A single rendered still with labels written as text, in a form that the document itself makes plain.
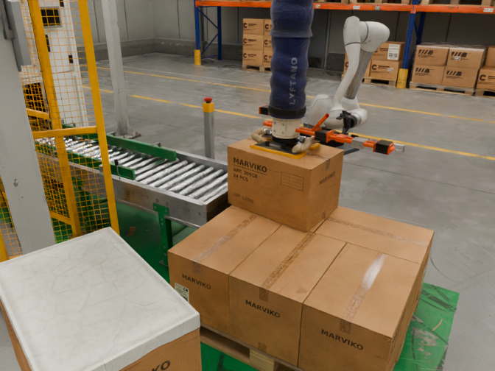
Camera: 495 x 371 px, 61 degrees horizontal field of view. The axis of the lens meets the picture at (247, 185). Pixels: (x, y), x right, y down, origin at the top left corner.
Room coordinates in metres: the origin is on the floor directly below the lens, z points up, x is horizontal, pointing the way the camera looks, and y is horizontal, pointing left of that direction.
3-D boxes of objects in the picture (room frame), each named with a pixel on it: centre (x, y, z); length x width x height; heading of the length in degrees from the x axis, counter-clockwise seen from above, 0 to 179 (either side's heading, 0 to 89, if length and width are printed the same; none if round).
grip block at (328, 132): (2.32, -0.44, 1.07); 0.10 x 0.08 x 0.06; 145
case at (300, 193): (2.45, -0.23, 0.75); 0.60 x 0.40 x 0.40; 52
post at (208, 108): (3.36, 0.32, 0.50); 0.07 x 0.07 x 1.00; 59
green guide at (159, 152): (3.65, 1.25, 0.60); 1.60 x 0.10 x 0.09; 59
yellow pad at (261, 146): (2.39, -0.18, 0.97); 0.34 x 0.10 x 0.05; 55
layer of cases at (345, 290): (2.03, -0.34, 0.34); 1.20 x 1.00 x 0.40; 59
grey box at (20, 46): (2.24, 1.20, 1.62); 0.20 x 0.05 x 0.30; 59
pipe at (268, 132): (2.47, -0.23, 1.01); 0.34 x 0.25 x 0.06; 55
